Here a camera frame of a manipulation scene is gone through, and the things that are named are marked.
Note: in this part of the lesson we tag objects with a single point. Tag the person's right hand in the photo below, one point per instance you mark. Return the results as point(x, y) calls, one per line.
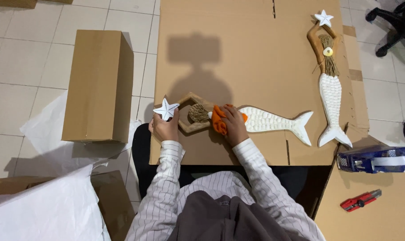
point(236, 126)

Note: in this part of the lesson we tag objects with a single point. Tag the person's left hand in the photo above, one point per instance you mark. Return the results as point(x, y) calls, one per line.
point(165, 130)

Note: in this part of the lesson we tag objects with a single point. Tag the person's right fingers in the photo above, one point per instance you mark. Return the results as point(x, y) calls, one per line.
point(229, 109)

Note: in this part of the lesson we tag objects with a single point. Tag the orange cloth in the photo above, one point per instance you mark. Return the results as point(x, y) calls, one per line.
point(217, 121)

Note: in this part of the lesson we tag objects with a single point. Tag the wooden mermaid figure with star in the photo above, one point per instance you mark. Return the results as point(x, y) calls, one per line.
point(272, 119)
point(330, 93)

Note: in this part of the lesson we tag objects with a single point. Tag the large flat cardboard sheet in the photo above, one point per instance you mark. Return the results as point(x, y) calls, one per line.
point(242, 60)

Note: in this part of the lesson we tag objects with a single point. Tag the person's grey garment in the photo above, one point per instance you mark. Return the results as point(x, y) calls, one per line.
point(229, 221)

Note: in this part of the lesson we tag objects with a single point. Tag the tall closed cardboard box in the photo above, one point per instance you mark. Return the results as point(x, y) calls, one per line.
point(95, 83)

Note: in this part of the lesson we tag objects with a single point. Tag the blue tape dispenser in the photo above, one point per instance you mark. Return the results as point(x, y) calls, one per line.
point(376, 160)

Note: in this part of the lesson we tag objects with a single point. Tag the red utility knife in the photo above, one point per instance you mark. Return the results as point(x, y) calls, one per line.
point(359, 200)

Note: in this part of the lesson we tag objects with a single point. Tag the flat cardboard sheet with tools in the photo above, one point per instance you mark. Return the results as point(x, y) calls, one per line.
point(373, 221)

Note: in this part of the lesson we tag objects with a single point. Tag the white wrapping paper sheet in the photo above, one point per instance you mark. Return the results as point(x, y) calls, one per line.
point(45, 211)
point(45, 137)

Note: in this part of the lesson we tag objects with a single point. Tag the black office chair base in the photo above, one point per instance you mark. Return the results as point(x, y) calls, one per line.
point(398, 23)

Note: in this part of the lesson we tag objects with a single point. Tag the cardboard box edge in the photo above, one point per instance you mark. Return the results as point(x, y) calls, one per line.
point(18, 2)

